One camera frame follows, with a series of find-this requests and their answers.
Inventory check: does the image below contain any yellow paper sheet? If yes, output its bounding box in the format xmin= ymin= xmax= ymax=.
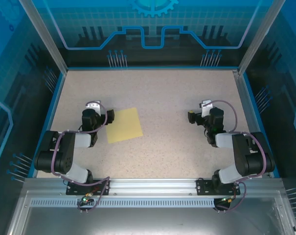
xmin=105 ymin=107 xmax=144 ymax=144

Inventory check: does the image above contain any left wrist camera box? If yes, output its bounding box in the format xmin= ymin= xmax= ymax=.
xmin=85 ymin=99 xmax=102 ymax=110

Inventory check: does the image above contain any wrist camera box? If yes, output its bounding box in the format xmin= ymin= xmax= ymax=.
xmin=199 ymin=99 xmax=213 ymax=110
xmin=85 ymin=99 xmax=102 ymax=110

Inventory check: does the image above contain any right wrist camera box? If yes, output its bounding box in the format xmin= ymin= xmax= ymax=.
xmin=199 ymin=99 xmax=213 ymax=110

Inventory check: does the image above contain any aluminium side rail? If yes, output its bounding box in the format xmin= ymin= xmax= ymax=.
xmin=232 ymin=70 xmax=272 ymax=178

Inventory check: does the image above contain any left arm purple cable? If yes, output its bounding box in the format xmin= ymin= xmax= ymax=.
xmin=50 ymin=100 xmax=112 ymax=214

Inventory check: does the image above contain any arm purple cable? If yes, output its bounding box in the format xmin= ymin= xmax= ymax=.
xmin=203 ymin=99 xmax=267 ymax=213
xmin=50 ymin=100 xmax=112 ymax=214

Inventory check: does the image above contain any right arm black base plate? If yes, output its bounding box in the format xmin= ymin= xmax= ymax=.
xmin=196 ymin=178 xmax=241 ymax=196

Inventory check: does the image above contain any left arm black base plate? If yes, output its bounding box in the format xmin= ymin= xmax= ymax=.
xmin=66 ymin=179 xmax=111 ymax=196

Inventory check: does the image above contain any aluminium mounting rail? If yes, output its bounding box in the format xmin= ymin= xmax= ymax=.
xmin=24 ymin=178 xmax=283 ymax=194

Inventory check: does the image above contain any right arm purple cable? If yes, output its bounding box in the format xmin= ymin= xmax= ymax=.
xmin=203 ymin=99 xmax=267 ymax=213

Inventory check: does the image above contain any left cable connector with LED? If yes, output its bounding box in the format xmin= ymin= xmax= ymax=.
xmin=79 ymin=191 xmax=94 ymax=204

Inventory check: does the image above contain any cable connector with led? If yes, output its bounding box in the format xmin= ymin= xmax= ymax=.
xmin=220 ymin=195 xmax=237 ymax=204
xmin=79 ymin=191 xmax=94 ymax=204

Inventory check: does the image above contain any right cable connector with LED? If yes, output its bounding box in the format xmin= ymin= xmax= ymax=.
xmin=220 ymin=195 xmax=237 ymax=204

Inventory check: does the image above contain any slotted grey cable duct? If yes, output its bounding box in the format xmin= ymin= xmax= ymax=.
xmin=29 ymin=199 xmax=277 ymax=208

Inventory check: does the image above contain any aluminium frame post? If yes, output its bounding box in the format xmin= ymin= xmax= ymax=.
xmin=18 ymin=0 xmax=69 ymax=74
xmin=237 ymin=0 xmax=287 ymax=75

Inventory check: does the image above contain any metal frame tray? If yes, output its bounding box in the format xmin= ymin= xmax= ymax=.
xmin=5 ymin=190 xmax=296 ymax=235

